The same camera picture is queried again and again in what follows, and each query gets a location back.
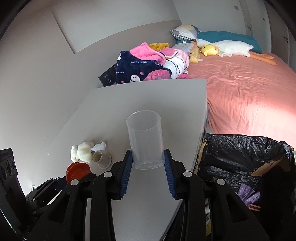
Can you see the clear plastic measuring cup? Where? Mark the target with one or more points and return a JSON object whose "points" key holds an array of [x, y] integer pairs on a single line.
{"points": [[146, 139]]}

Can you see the teal pillow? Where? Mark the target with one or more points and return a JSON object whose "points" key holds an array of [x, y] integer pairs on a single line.
{"points": [[216, 36]]}

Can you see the pink fleece garment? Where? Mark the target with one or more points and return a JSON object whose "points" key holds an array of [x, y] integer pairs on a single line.
{"points": [[145, 52]]}

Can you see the white bedside table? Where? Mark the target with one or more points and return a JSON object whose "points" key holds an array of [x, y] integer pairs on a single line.
{"points": [[146, 210]]}

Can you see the patchwork checkered pillow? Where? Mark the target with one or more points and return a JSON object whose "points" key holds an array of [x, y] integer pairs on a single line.
{"points": [[185, 33]]}

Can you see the white room door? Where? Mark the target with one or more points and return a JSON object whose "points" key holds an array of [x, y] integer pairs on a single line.
{"points": [[282, 42]]}

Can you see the small white plastic vial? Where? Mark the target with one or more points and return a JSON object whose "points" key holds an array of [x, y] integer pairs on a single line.
{"points": [[99, 147]]}

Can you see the yellow duck plush toy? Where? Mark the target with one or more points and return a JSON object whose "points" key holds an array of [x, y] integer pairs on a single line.
{"points": [[209, 50]]}

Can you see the bed with pink sheet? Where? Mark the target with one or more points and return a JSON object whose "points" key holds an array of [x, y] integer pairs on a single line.
{"points": [[249, 97]]}

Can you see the black wall socket panel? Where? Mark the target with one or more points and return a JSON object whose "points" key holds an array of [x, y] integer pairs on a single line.
{"points": [[108, 78]]}

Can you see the navy cartoon fleece garment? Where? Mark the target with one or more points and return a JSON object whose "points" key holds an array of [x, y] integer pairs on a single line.
{"points": [[131, 69]]}

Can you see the orange ribbed plastic cap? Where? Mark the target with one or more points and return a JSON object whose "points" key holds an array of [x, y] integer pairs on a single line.
{"points": [[77, 171]]}

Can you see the white striped blanket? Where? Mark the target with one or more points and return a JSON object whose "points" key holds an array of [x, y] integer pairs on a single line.
{"points": [[177, 61]]}

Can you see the white goose plush toy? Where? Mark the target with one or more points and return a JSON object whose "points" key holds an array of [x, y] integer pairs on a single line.
{"points": [[230, 48]]}

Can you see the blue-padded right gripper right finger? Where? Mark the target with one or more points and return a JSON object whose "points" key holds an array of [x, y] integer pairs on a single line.
{"points": [[174, 175]]}

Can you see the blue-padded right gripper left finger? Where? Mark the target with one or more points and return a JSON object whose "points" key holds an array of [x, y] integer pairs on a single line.
{"points": [[120, 176]]}

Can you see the purple plastic wrapper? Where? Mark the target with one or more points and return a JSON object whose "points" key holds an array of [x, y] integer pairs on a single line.
{"points": [[248, 195]]}

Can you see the yellow spotted plush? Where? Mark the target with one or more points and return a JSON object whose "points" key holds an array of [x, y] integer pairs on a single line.
{"points": [[194, 56]]}

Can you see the cardboard trash box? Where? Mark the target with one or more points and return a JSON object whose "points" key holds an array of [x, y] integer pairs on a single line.
{"points": [[250, 155]]}

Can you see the white bear figurine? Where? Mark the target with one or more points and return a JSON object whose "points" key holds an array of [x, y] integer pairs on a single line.
{"points": [[82, 152]]}

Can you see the black trash bag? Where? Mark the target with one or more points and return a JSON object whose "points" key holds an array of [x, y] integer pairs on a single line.
{"points": [[277, 201]]}

